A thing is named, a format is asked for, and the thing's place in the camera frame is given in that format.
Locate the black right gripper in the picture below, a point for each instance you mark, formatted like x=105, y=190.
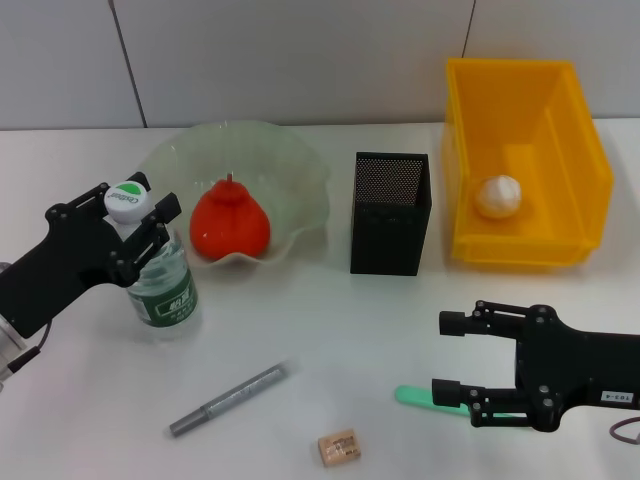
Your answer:
x=575, y=370

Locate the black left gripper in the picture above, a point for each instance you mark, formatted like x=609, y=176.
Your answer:
x=60, y=270

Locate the clear water bottle green label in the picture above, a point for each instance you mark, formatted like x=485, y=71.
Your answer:
x=165, y=300

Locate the red pear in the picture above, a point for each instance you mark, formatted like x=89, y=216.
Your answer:
x=230, y=225

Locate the white paper ball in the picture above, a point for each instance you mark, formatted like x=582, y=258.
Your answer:
x=497, y=197

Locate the black mesh pen holder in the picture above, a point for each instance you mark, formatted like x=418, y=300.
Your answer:
x=390, y=240

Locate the translucent green wavy glass plate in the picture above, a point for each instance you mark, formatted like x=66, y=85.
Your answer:
x=290, y=175

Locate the silver marker pen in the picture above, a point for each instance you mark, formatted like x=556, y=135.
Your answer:
x=235, y=392

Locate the yellow plastic storage bin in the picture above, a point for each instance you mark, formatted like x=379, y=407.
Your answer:
x=565, y=200

